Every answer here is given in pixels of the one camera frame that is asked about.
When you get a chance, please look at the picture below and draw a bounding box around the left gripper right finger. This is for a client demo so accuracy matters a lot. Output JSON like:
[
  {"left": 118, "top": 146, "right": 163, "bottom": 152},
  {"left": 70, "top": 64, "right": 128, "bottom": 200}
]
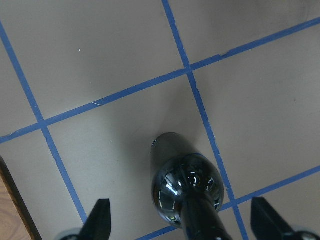
[{"left": 250, "top": 196, "right": 320, "bottom": 240}]

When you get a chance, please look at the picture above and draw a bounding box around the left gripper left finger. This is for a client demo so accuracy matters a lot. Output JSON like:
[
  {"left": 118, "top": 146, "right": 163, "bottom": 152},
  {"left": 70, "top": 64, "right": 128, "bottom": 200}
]
[{"left": 57, "top": 198, "right": 112, "bottom": 240}]

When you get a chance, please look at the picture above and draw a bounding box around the dark wine bottle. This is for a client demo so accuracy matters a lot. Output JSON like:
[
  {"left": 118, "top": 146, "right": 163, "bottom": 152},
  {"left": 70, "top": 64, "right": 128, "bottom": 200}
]
[{"left": 150, "top": 132, "right": 231, "bottom": 240}]

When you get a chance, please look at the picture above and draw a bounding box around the wooden tray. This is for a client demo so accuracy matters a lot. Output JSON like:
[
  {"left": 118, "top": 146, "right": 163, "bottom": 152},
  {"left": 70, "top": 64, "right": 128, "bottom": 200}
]
[{"left": 0, "top": 158, "right": 42, "bottom": 240}]

